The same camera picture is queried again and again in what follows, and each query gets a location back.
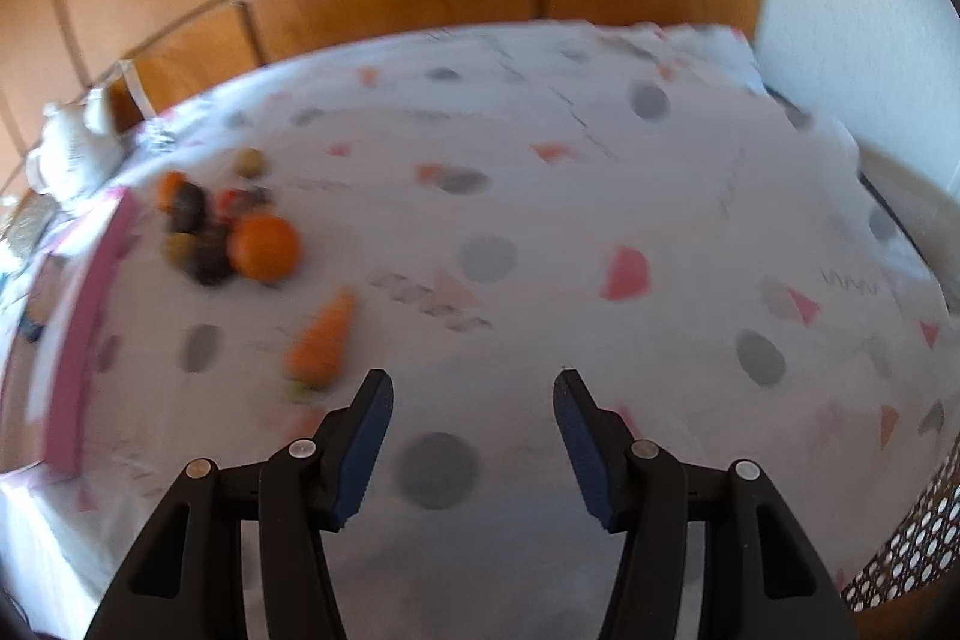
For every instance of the orange carrot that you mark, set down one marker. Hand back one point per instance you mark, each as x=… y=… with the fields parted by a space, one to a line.
x=319 y=355

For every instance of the dark purple cylinder piece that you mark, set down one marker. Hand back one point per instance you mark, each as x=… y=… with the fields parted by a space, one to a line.
x=188 y=209

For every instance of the large orange fruit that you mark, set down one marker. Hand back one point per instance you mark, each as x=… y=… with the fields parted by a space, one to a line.
x=263 y=247

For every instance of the dark brown cut block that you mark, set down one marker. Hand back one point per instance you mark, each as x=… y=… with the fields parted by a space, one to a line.
x=250 y=199

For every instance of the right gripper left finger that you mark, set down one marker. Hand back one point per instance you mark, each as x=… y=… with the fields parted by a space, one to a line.
x=182 y=578

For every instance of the yellow-green round fruit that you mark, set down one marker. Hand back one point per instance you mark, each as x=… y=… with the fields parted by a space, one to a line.
x=249 y=163
x=179 y=249

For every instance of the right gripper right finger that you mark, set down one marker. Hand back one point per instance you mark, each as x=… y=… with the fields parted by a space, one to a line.
x=762 y=578

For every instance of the white ceramic electric kettle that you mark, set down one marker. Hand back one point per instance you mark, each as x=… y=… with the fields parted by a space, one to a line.
x=79 y=149

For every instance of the small orange fruit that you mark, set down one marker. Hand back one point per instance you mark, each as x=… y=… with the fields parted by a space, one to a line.
x=167 y=189

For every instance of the patterned white tablecloth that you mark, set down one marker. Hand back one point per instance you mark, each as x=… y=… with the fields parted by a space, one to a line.
x=508 y=202

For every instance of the red tomato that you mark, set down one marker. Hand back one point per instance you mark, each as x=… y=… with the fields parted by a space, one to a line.
x=226 y=202

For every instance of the pink-rimmed cardboard tray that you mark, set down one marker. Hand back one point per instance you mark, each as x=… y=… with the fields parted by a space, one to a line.
x=48 y=341

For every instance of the dark brown lumpy fruit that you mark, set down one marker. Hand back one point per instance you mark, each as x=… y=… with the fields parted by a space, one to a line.
x=210 y=264

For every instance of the perforated black white basket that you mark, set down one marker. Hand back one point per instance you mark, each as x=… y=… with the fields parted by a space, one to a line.
x=923 y=548

